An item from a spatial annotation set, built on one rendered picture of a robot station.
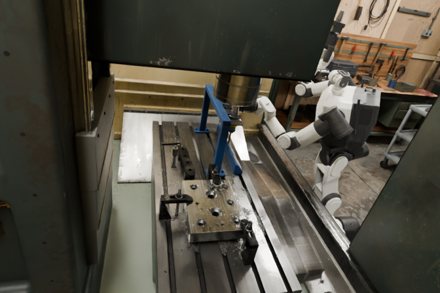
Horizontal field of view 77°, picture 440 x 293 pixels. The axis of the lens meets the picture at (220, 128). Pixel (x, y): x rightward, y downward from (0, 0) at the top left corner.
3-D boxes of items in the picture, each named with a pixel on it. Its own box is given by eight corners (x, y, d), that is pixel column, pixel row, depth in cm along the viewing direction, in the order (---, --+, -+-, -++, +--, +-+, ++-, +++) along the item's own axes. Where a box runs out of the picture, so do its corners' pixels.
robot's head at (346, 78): (339, 84, 151) (345, 70, 147) (346, 91, 144) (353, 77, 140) (329, 82, 150) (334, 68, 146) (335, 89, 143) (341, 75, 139)
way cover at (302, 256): (260, 167, 207) (265, 150, 199) (324, 285, 131) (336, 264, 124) (221, 167, 198) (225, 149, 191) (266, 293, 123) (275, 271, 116)
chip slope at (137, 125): (234, 142, 233) (241, 114, 221) (264, 202, 175) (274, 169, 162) (123, 138, 209) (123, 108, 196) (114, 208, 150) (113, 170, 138)
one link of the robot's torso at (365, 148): (355, 149, 184) (359, 127, 175) (368, 161, 173) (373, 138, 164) (317, 159, 181) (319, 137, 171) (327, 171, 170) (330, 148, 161)
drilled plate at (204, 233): (228, 187, 132) (230, 179, 130) (247, 238, 108) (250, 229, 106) (181, 188, 126) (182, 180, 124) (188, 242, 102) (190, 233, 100)
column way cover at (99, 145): (116, 174, 132) (114, 72, 108) (103, 266, 93) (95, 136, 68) (105, 175, 131) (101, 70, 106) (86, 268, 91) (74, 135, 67)
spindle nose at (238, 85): (211, 86, 104) (217, 54, 98) (253, 92, 106) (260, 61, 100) (212, 103, 90) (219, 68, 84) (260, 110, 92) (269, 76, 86)
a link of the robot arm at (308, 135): (296, 152, 161) (329, 134, 146) (285, 157, 152) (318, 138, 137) (286, 134, 164) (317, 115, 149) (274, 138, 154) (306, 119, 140)
